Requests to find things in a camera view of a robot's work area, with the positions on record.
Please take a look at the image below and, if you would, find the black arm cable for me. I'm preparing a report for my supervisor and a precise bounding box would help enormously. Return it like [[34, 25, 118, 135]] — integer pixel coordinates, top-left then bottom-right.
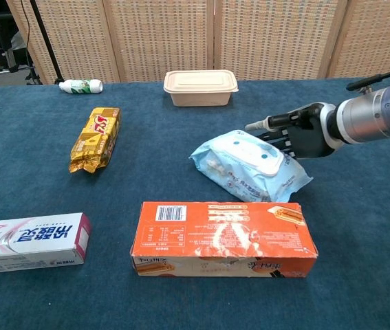
[[345, 64, 390, 92]]

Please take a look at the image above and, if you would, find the black floor cable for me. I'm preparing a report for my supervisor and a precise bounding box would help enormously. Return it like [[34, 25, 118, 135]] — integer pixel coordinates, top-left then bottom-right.
[[19, 0, 32, 68]]

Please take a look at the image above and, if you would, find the black tripod stand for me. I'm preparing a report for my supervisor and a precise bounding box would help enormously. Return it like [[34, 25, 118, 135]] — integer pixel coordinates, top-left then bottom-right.
[[29, 0, 65, 85]]

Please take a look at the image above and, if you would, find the orange cardboard food box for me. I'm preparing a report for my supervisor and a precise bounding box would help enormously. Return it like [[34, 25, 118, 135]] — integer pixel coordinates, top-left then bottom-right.
[[130, 201, 319, 278]]

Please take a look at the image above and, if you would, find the light blue wet wipes pack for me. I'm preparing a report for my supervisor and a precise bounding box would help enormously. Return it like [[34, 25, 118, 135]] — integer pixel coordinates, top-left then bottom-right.
[[188, 129, 314, 204]]

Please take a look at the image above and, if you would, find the white toothpaste box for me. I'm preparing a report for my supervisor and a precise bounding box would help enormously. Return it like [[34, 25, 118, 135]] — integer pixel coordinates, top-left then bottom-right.
[[0, 212, 92, 276]]

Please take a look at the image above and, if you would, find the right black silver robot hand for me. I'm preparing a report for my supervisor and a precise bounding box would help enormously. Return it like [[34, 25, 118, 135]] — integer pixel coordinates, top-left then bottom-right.
[[244, 102, 345, 160]]

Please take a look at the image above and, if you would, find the woven wood screen panel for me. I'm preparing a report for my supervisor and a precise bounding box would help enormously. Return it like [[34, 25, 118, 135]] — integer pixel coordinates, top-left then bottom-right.
[[213, 0, 349, 81], [102, 0, 217, 83], [6, 0, 120, 85], [326, 0, 390, 79]]

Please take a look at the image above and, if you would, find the yellow gold snack pack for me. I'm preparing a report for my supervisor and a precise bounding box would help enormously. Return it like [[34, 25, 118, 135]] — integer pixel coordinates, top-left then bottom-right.
[[68, 107, 122, 174]]

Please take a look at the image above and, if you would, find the small white green bottle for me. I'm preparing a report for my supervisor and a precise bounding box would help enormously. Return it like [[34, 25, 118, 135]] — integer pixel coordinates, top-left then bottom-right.
[[58, 78, 104, 95]]

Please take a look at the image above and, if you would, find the dark blue table mat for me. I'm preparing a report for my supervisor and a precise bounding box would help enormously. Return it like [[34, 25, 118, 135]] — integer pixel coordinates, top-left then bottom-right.
[[0, 79, 390, 330]]

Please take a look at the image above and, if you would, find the beige lidded lunch box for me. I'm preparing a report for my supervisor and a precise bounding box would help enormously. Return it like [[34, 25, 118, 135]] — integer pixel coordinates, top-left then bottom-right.
[[163, 69, 239, 107]]

